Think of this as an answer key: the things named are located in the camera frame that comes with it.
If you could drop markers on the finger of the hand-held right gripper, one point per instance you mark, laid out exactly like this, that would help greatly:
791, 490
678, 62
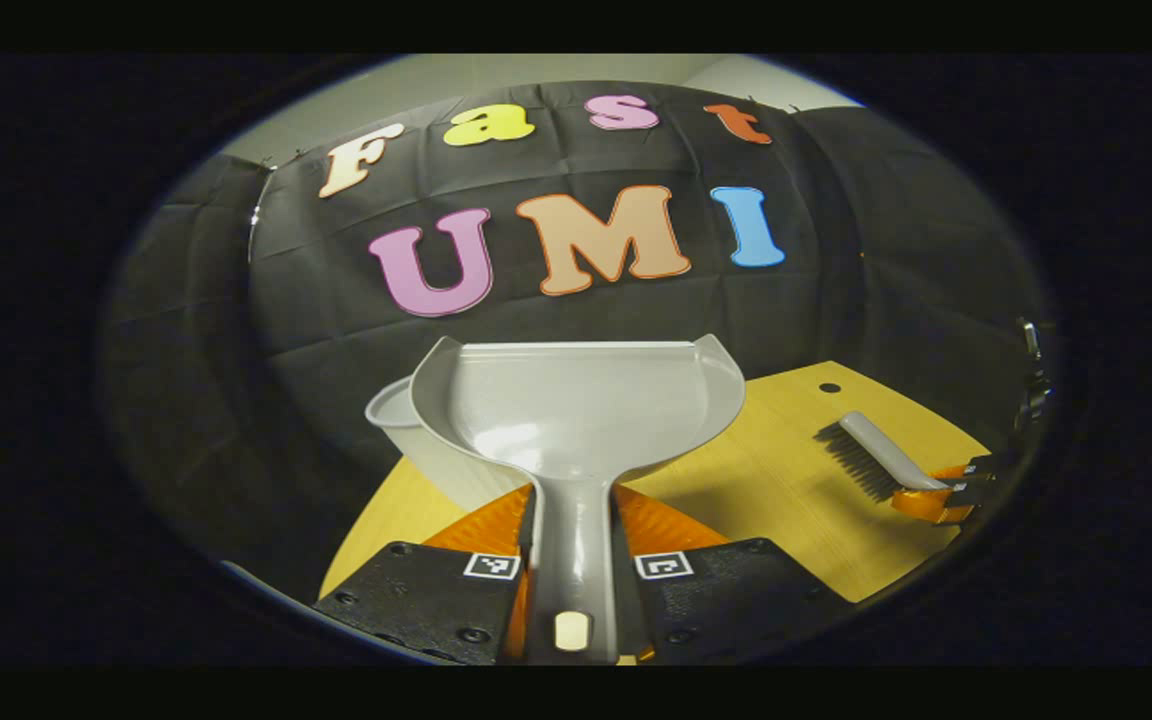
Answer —
971, 470
926, 505

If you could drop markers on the small grey broom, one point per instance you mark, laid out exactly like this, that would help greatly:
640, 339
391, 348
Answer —
886, 455

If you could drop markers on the white ribbed garbage bin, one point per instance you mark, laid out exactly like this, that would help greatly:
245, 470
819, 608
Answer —
401, 420

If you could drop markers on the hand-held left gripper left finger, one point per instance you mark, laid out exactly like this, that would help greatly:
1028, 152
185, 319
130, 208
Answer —
426, 600

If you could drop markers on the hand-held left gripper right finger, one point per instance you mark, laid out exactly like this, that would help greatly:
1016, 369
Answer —
726, 600

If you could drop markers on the grey dustpan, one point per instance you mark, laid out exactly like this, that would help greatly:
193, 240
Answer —
576, 410

